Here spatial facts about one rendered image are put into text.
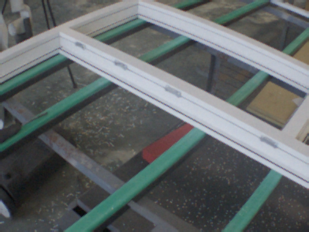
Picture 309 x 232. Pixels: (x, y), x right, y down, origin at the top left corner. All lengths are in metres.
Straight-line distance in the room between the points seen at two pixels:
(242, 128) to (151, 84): 0.29
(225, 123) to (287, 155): 0.19
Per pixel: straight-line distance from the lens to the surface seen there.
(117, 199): 0.81
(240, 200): 1.22
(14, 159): 1.94
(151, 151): 1.26
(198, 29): 1.43
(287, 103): 1.62
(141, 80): 1.09
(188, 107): 1.01
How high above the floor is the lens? 1.50
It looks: 37 degrees down
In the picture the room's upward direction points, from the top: 6 degrees clockwise
